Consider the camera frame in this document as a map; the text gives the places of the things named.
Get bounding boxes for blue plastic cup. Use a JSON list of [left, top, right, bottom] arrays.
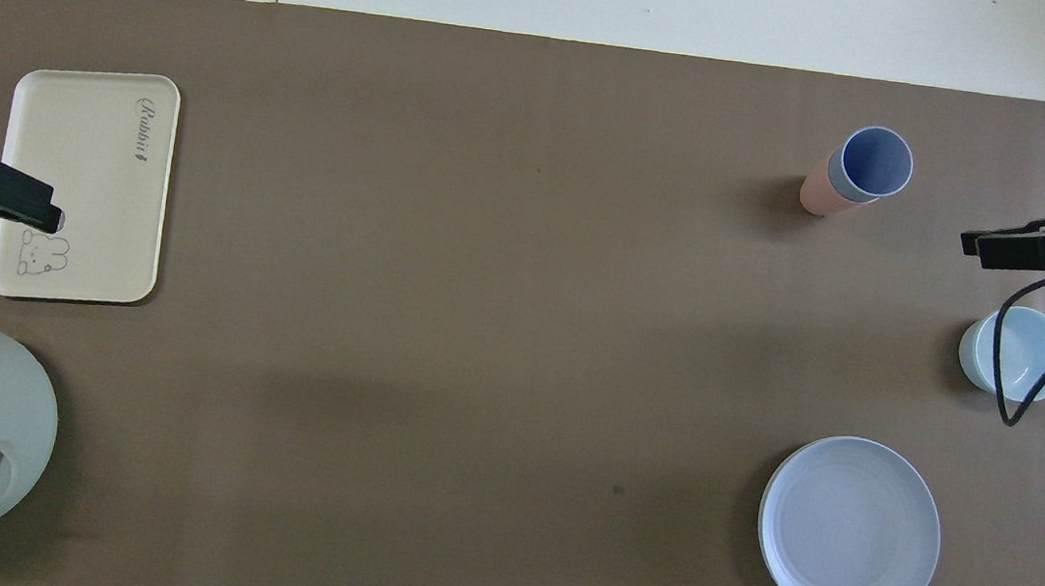
[[827, 122, 918, 207]]

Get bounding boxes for pink plastic cup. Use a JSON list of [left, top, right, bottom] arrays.
[[797, 140, 879, 223]]

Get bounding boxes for cream tray with rabbit print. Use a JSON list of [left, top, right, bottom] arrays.
[[0, 59, 184, 313]]

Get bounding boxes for light blue bowl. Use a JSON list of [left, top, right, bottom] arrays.
[[953, 300, 1045, 405]]

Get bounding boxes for lavender blue plate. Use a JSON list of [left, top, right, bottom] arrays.
[[751, 428, 952, 586]]

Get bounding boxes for brown paper table mat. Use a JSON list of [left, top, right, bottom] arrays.
[[0, 0, 1045, 586]]

